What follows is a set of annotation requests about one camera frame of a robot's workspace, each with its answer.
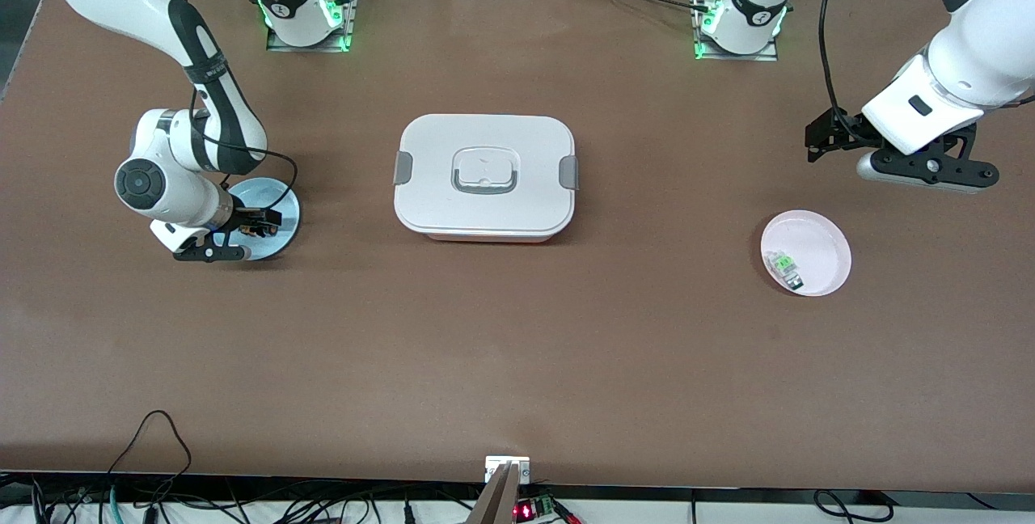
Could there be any white lidded lunch box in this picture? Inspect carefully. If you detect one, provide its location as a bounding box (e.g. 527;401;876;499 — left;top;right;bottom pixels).
393;113;580;244

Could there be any light blue round plate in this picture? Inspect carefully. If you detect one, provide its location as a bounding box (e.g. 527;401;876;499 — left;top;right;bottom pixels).
218;177;301;261

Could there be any pink round plate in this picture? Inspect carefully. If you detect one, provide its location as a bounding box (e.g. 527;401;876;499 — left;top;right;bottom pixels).
760;209;852;297

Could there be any circuit board with red display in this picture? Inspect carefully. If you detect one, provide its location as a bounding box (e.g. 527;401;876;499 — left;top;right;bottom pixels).
513;494;560;522

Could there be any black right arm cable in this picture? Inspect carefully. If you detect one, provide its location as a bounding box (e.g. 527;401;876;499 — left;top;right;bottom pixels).
190;83;298;218

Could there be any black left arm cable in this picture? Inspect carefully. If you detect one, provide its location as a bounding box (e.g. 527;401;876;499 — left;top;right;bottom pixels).
818;0;862;133

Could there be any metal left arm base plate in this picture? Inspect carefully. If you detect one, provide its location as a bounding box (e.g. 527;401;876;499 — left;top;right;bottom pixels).
691;0;779;62

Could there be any green and clear switch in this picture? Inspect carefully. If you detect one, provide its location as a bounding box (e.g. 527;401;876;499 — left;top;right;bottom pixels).
766;251;806;292

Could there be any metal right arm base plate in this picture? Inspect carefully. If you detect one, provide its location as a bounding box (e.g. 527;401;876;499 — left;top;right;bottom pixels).
265;0;358;53

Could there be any black looped table-edge cable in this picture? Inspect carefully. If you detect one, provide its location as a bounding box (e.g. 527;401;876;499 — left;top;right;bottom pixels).
105;410;193;476

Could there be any small white metal bracket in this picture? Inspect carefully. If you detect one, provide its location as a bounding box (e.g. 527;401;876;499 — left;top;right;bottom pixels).
485;456;531;484

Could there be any black coiled cable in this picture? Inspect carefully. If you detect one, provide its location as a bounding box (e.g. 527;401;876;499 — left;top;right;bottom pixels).
813;489;894;523

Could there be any grey camera mount beam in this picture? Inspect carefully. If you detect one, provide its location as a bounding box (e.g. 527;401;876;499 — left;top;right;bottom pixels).
467;463;522;524

